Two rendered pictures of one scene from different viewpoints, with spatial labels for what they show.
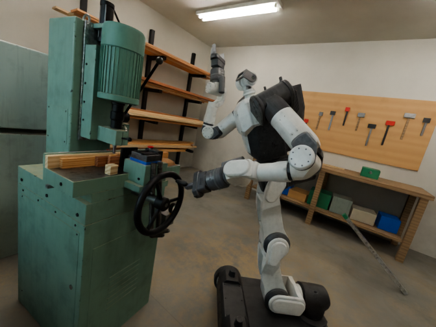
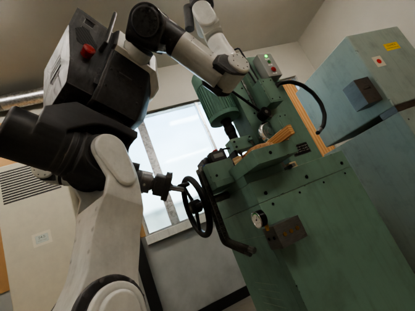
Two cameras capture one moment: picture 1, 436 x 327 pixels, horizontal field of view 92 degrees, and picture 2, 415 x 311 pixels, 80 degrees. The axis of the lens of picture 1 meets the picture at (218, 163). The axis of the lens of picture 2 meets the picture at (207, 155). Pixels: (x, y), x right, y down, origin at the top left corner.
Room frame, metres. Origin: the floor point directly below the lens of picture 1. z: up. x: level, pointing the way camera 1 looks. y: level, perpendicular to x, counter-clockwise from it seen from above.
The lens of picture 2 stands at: (1.66, -0.60, 0.69)
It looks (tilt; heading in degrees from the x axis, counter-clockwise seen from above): 16 degrees up; 128
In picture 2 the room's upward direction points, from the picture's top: 23 degrees counter-clockwise
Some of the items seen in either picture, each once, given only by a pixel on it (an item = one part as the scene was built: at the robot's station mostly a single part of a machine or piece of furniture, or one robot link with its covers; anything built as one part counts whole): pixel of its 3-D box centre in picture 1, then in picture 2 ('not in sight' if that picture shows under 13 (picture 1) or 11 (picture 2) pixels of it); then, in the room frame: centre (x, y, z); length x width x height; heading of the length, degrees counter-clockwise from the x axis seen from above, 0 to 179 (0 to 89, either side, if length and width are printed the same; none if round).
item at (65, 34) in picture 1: (81, 102); (268, 116); (1.12, 0.77, 1.16); 0.22 x 0.22 x 0.72; 64
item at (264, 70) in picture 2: not in sight; (267, 68); (1.26, 0.74, 1.40); 0.10 x 0.06 x 0.16; 64
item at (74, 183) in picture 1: (132, 174); (235, 178); (0.98, 0.40, 0.87); 0.61 x 0.30 x 0.06; 154
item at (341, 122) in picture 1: (343, 124); not in sight; (3.34, -1.78, 1.50); 2.00 x 0.04 x 0.90; 57
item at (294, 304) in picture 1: (281, 292); not in sight; (1.09, -0.52, 0.28); 0.21 x 0.20 x 0.13; 94
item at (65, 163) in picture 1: (127, 157); (253, 159); (1.07, 0.48, 0.92); 0.62 x 0.02 x 0.04; 154
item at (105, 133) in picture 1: (113, 137); (241, 145); (1.01, 0.53, 1.03); 0.14 x 0.07 x 0.09; 64
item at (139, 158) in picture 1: (148, 155); (210, 160); (0.94, 0.32, 0.99); 0.13 x 0.11 x 0.06; 154
